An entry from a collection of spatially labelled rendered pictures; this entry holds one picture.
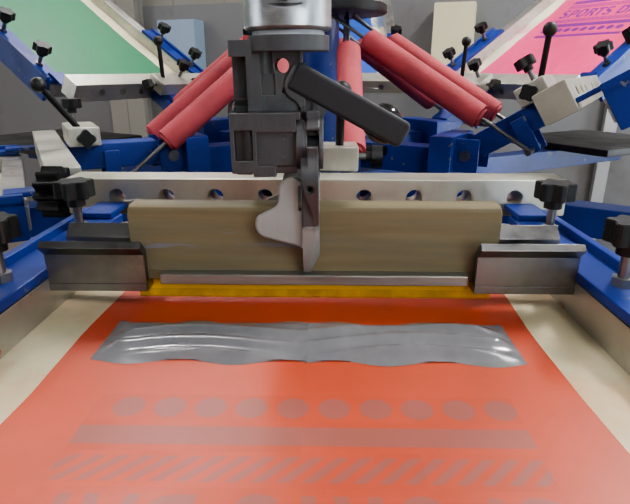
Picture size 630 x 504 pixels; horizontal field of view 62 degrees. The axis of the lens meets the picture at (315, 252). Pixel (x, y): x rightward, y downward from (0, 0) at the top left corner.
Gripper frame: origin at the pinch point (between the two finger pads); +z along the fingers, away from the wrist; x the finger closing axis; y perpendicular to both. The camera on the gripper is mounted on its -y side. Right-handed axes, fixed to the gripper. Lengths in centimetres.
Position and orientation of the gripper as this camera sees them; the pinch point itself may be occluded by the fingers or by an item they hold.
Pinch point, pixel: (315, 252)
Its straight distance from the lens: 52.0
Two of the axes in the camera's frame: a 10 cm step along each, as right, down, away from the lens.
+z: 0.1, 9.4, 3.4
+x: -0.2, 3.4, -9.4
